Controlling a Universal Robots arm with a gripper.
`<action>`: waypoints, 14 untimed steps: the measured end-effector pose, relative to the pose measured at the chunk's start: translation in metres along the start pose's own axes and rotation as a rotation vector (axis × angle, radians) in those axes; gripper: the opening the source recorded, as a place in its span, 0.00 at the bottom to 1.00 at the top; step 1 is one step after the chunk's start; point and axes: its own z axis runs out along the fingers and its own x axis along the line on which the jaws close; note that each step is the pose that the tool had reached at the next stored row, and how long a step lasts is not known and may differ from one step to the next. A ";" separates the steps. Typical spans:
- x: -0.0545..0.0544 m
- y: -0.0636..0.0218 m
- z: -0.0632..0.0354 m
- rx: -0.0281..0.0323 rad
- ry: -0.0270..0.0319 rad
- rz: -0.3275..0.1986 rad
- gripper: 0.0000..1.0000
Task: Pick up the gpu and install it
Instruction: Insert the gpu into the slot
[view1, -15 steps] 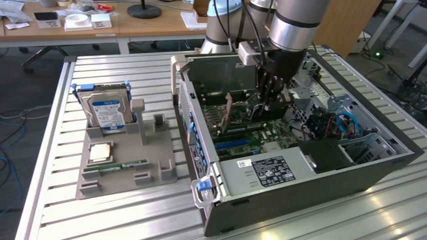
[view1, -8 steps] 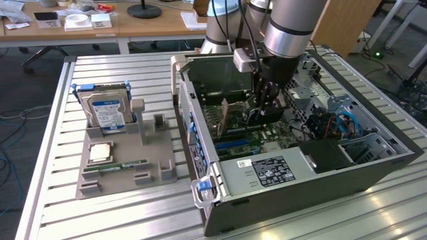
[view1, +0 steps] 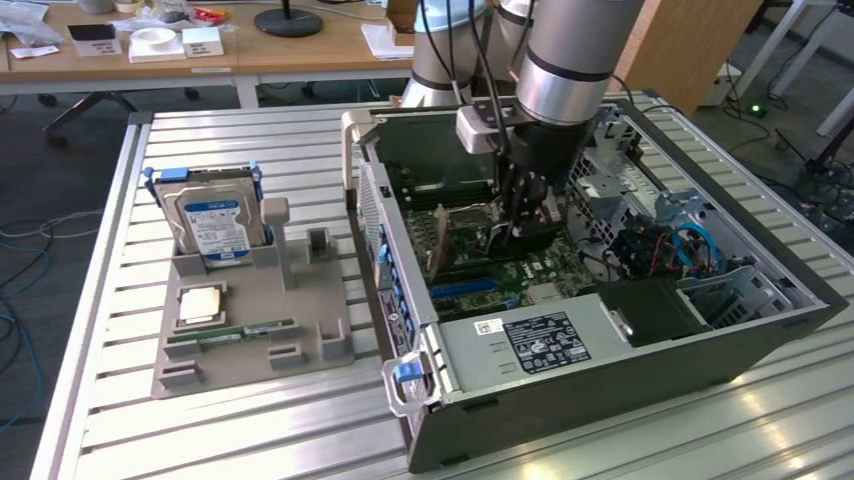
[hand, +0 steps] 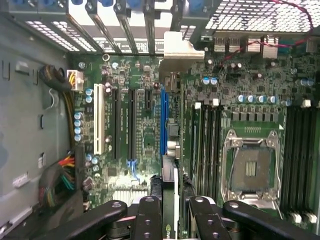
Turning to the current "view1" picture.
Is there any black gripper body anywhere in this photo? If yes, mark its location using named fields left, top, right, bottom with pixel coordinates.
left=503, top=118, right=593, bottom=189

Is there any black graphics card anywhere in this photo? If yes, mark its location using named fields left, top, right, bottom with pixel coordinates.
left=424, top=200, right=563, bottom=291

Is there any CPU socket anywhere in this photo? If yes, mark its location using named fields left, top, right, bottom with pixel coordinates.
left=450, top=207, right=499, bottom=229

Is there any metal drive cage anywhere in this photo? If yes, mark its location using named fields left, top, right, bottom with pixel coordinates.
left=565, top=114, right=669, bottom=226

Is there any black RAM slot bank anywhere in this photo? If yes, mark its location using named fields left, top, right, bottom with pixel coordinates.
left=432, top=252, right=529, bottom=276
left=398, top=179, right=499, bottom=211

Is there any green motherboard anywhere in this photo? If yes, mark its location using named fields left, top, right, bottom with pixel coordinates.
left=399, top=164, right=602, bottom=321

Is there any silver chipset heatsink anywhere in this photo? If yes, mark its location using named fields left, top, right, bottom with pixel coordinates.
left=525, top=285, right=570, bottom=305

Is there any blue expansion slot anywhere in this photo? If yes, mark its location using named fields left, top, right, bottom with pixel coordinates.
left=430, top=280, right=499, bottom=301

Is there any wooden cabinet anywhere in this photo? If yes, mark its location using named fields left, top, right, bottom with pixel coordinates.
left=610, top=0, right=766, bottom=116

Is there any grey power supply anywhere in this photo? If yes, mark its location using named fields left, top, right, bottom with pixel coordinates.
left=426, top=292, right=634, bottom=396

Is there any stack of papers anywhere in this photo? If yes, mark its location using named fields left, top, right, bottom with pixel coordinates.
left=359, top=22, right=416, bottom=62

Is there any metal disk bay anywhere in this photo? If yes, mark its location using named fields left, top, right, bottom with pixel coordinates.
left=677, top=264, right=795, bottom=329

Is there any cardboard box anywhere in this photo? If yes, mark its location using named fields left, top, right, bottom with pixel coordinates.
left=386, top=0, right=419, bottom=35

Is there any grey parts rack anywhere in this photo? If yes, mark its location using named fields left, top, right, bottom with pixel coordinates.
left=151, top=197, right=359, bottom=401

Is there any dark grey PC case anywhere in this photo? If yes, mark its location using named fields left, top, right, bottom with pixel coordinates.
left=339, top=97, right=853, bottom=475

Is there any black stand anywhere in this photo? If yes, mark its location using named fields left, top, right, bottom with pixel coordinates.
left=797, top=114, right=854, bottom=221

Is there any silver hard disk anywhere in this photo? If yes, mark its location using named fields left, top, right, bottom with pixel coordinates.
left=159, top=172, right=259, bottom=271

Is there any black round lamp base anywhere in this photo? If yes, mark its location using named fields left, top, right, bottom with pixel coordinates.
left=252, top=0, right=327, bottom=37

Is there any green RAM stick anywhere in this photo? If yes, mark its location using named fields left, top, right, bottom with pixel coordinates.
left=166, top=319, right=295, bottom=346

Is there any blue disk carrier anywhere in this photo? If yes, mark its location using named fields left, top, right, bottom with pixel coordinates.
left=143, top=162, right=266, bottom=251

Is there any silver CPU chip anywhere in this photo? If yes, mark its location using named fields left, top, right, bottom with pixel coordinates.
left=176, top=287, right=226, bottom=324

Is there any white cube box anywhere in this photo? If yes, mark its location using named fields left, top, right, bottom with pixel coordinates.
left=180, top=27, right=224, bottom=59

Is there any flat white box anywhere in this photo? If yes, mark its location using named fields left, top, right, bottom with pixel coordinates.
left=127, top=37, right=188, bottom=65

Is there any clear bag of parts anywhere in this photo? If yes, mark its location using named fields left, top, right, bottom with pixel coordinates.
left=143, top=0, right=192, bottom=24

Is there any white tape roll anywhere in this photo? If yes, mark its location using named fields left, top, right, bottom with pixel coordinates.
left=131, top=27, right=176, bottom=51

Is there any black chair base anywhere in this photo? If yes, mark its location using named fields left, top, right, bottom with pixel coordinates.
left=39, top=89, right=202, bottom=149

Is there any white box with black top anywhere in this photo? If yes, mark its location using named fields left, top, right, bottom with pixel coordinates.
left=66, top=23, right=123, bottom=58

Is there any white card red print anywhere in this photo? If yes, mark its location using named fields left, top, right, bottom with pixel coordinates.
left=8, top=44, right=63, bottom=59

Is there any clear plastic bag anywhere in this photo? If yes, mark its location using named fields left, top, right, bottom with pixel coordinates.
left=0, top=1, right=53, bottom=46

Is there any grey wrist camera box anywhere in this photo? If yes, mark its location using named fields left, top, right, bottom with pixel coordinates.
left=456, top=103, right=519, bottom=155

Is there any black cable behind case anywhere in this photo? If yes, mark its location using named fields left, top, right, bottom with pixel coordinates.
left=603, top=74, right=635, bottom=101

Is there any black red wire bundle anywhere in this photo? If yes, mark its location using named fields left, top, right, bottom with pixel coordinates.
left=603, top=227, right=677, bottom=280

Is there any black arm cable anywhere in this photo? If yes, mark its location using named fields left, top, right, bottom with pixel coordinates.
left=463, top=0, right=513, bottom=151

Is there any plain grey case handle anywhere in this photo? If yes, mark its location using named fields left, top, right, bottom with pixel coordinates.
left=339, top=109, right=383, bottom=194

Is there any blue data wire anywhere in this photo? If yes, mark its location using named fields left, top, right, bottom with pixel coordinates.
left=670, top=223, right=727, bottom=275

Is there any grey handle with latch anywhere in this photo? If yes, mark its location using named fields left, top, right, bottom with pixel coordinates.
left=379, top=348, right=432, bottom=417

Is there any white desk frame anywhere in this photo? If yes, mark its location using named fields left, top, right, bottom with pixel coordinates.
left=730, top=0, right=854, bottom=137

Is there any grey floor cable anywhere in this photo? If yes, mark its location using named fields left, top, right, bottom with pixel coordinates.
left=0, top=208, right=106, bottom=241

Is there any blue floor cable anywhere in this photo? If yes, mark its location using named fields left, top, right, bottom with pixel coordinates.
left=0, top=238, right=52, bottom=431

